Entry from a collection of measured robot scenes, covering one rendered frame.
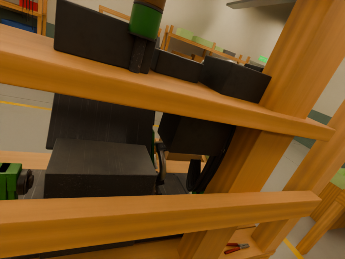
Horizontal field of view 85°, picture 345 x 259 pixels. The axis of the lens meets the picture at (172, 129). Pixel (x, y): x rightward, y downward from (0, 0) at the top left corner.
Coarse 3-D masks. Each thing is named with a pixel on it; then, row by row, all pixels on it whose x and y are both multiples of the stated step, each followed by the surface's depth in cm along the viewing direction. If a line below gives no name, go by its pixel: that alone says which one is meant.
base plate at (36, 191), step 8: (40, 176) 87; (168, 176) 117; (176, 176) 120; (184, 176) 122; (40, 184) 83; (168, 184) 110; (176, 184) 112; (184, 184) 115; (32, 192) 78; (40, 192) 80; (168, 192) 104; (176, 192) 106; (184, 192) 108; (136, 240) 74; (144, 240) 76; (152, 240) 77; (16, 256) 57; (24, 256) 58; (32, 256) 59
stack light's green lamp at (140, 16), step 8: (136, 8) 29; (144, 8) 29; (152, 8) 29; (136, 16) 30; (144, 16) 29; (152, 16) 30; (160, 16) 31; (136, 24) 30; (144, 24) 30; (152, 24) 30; (128, 32) 31; (136, 32) 31; (144, 32) 30; (152, 32) 31; (152, 40) 32
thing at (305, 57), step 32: (320, 0) 39; (288, 32) 45; (320, 32) 40; (288, 64) 44; (320, 64) 44; (288, 96) 46; (224, 160) 59; (256, 160) 53; (320, 160) 73; (224, 192) 57; (320, 192) 79; (288, 224) 83; (192, 256) 68
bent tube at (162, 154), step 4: (156, 144) 81; (160, 152) 80; (160, 156) 79; (164, 156) 80; (160, 160) 79; (164, 160) 79; (160, 164) 79; (164, 164) 79; (160, 168) 79; (164, 168) 79; (160, 172) 80; (164, 172) 80; (160, 176) 81; (164, 176) 81; (160, 180) 85
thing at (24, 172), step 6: (24, 174) 54; (30, 174) 58; (18, 180) 53; (24, 180) 53; (30, 180) 55; (18, 186) 52; (24, 186) 53; (30, 186) 55; (18, 192) 53; (24, 192) 54
